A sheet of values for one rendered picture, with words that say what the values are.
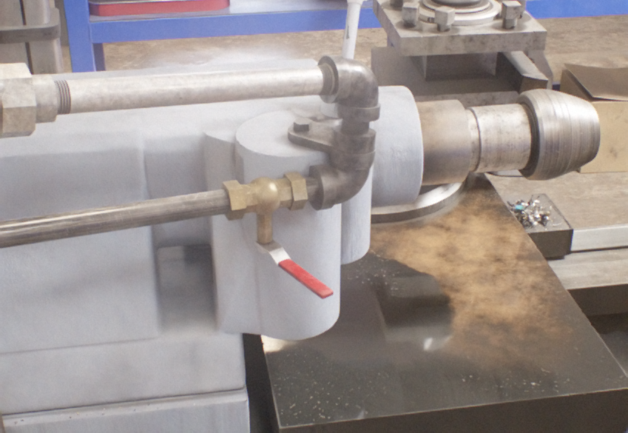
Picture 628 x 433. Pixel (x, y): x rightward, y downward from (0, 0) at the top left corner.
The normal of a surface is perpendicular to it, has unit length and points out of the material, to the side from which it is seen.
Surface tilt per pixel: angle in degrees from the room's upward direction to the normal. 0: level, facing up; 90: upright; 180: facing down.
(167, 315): 1
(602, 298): 90
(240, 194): 60
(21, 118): 101
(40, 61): 90
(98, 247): 75
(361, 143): 84
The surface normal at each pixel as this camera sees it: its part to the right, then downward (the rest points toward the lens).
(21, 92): 0.46, -0.15
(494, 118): 0.08, -0.51
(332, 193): 0.40, 0.29
